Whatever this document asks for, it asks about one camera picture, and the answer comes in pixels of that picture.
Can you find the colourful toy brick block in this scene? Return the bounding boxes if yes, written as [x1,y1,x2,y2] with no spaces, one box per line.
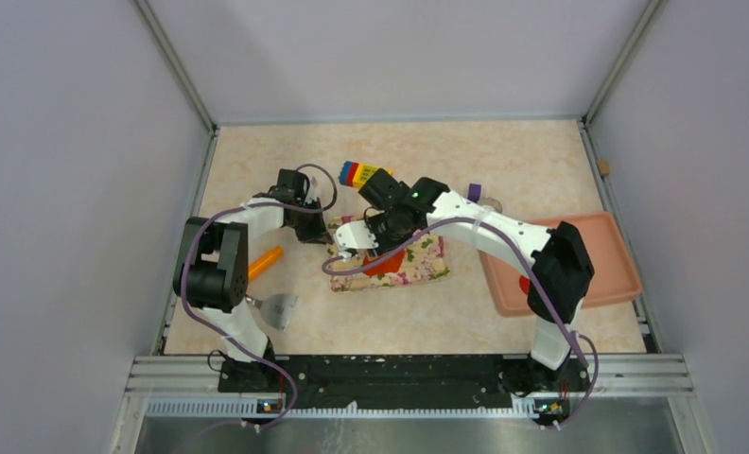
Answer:
[338,161,381,189]

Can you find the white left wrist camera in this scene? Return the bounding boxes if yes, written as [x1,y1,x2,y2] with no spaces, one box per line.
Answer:
[305,177,321,204]

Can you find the floral cutting board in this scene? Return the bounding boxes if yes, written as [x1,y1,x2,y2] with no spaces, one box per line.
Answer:
[329,234,451,293]

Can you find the pink plastic tray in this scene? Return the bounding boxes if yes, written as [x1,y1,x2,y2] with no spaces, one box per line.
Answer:
[479,211,642,318]

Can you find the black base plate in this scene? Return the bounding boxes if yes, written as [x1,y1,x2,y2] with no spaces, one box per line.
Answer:
[210,354,590,411]

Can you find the red dough disc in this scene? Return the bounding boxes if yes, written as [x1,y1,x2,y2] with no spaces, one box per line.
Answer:
[519,276,531,295]

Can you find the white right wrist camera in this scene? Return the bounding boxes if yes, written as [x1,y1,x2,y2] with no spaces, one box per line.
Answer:
[333,220,382,261]

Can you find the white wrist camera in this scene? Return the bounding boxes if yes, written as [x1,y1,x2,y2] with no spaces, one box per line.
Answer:
[333,220,382,261]
[305,177,321,204]

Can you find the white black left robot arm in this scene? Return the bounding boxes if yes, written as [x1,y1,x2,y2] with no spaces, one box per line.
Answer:
[172,166,339,375]

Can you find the red dough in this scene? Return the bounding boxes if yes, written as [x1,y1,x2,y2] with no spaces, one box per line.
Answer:
[363,250,406,277]

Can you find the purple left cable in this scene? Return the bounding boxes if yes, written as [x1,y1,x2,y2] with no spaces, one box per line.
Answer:
[179,163,340,433]

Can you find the metal ring cutter purple handle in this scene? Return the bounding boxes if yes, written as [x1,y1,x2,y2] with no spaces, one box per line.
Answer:
[466,183,503,213]

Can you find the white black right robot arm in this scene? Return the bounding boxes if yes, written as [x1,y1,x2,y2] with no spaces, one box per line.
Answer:
[356,169,595,371]

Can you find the small wooden piece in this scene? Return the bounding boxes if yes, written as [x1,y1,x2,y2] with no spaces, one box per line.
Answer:
[596,159,610,178]

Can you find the orange plastic knife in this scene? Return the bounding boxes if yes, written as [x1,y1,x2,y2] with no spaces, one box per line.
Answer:
[248,246,284,282]

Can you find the metal dough scraper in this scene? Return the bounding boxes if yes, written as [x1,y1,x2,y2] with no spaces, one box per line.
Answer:
[245,293,299,331]

